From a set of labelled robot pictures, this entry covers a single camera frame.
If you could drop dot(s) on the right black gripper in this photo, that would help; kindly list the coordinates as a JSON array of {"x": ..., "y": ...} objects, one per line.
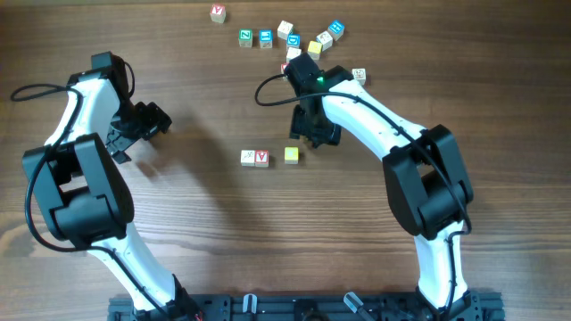
[{"x": 331, "y": 136}]

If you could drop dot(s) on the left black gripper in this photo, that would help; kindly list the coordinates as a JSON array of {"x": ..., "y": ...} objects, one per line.
[{"x": 157, "y": 120}]

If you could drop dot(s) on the yellow block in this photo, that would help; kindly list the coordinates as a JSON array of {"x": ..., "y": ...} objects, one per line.
[
  {"x": 314, "y": 50},
  {"x": 291, "y": 155}
]

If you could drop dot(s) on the red letter V block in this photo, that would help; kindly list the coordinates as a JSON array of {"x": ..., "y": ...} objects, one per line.
[{"x": 261, "y": 158}]

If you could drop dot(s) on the red letter I block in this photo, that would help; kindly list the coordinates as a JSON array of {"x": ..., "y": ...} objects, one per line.
[{"x": 283, "y": 68}]

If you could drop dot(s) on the natural picture block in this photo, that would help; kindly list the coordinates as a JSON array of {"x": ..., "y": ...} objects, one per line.
[{"x": 247, "y": 158}]

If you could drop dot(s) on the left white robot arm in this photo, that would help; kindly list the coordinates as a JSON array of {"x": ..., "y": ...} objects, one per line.
[{"x": 77, "y": 200}]

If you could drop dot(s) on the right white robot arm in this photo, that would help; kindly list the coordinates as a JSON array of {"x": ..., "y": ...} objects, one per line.
[{"x": 426, "y": 180}]

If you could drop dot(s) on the natural block number four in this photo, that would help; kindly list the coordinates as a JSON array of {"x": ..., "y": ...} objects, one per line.
[{"x": 360, "y": 75}]

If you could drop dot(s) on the natural block with green side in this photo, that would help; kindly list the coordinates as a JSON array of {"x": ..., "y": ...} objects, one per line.
[{"x": 292, "y": 53}]

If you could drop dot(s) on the blue letter D block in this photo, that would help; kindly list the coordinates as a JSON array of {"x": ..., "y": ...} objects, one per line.
[{"x": 293, "y": 40}]

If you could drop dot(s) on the natural block number two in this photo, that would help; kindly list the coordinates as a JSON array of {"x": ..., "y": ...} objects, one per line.
[{"x": 325, "y": 39}]

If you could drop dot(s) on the natural wooden block top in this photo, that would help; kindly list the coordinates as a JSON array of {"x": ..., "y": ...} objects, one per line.
[{"x": 284, "y": 29}]

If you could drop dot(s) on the blue picture block left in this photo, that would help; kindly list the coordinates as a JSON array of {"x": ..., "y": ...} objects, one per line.
[{"x": 266, "y": 38}]

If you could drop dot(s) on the blue block far right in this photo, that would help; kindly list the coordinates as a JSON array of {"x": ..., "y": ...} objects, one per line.
[{"x": 336, "y": 30}]

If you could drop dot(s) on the green letter N block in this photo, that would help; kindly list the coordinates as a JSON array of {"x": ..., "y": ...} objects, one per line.
[{"x": 245, "y": 38}]

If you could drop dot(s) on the red letter Y block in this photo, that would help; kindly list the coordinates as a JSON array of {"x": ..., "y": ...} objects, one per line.
[{"x": 218, "y": 13}]

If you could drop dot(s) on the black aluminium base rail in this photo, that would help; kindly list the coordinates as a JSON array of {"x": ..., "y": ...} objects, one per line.
[{"x": 487, "y": 306}]

